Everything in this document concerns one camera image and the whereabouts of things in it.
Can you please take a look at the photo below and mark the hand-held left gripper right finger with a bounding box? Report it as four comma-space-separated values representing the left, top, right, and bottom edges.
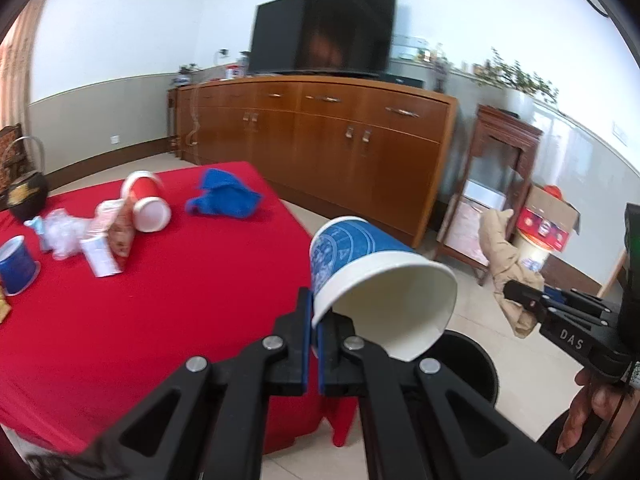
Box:
316, 311, 573, 480

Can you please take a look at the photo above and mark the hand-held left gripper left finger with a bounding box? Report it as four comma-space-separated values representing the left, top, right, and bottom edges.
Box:
30, 287, 313, 480

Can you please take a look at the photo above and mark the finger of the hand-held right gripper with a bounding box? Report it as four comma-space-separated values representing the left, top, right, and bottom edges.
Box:
542, 285, 623, 319
503, 280, 602, 362

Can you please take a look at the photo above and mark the brown paper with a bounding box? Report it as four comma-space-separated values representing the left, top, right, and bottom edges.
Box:
477, 208, 546, 339

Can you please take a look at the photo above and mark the black trash bin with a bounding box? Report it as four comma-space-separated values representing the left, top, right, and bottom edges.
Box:
434, 330, 500, 411

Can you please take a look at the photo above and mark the person's right hand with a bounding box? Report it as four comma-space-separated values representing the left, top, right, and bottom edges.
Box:
556, 366, 636, 456

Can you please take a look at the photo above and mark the white floral waste bin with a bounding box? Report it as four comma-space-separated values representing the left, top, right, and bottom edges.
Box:
511, 232, 552, 274

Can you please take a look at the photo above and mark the open cardboard box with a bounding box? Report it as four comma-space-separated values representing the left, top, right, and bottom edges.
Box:
516, 184, 582, 253

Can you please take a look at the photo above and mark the person's dark clothing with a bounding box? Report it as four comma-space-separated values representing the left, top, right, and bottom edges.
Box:
537, 409, 571, 457

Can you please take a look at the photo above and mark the pink floral cushion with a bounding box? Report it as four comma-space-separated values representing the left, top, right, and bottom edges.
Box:
444, 199, 493, 264

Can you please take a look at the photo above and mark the white flat box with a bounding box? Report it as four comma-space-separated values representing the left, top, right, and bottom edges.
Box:
461, 180, 506, 212

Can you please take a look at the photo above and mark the red tablecloth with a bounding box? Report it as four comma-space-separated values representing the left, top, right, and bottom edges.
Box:
0, 161, 361, 456

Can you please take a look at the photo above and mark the blue cloth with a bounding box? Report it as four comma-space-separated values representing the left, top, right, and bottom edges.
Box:
185, 167, 263, 220

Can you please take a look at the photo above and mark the dark wooden side stand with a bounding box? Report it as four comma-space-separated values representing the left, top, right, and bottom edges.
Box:
434, 104, 545, 287

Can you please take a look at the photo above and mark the wooden sideboard cabinet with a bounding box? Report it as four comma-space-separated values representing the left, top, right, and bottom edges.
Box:
167, 74, 459, 249

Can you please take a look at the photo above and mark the potted green plant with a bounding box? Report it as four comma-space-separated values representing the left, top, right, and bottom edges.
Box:
474, 47, 560, 111

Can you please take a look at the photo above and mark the red paper cup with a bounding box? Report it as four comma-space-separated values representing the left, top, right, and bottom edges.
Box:
120, 170, 172, 233

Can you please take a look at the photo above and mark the white small carton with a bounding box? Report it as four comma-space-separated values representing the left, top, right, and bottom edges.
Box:
80, 232, 126, 278

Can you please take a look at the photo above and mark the vase with dried flowers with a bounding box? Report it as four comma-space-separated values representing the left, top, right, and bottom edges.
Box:
431, 55, 449, 93

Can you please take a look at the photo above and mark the black set-top box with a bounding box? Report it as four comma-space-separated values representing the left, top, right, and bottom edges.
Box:
379, 74, 426, 89

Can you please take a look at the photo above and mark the clear crumpled plastic wrap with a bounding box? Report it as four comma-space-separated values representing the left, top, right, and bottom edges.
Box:
37, 208, 94, 261

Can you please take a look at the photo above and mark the clear glass tank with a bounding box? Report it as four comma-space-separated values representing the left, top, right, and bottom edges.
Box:
392, 32, 431, 63

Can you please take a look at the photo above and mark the blue patterned paper cup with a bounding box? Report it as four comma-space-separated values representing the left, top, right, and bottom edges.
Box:
0, 235, 41, 296

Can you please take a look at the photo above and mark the black flat television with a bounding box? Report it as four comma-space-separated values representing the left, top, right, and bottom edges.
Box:
248, 0, 399, 79

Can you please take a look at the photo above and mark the beige curtain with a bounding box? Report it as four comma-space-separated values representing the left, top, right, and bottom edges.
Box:
0, 0, 52, 131

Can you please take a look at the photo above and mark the wooden frame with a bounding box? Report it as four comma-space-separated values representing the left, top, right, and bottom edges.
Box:
597, 250, 629, 298

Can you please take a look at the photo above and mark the white hanging cable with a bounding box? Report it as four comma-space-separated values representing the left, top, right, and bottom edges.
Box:
184, 87, 202, 150

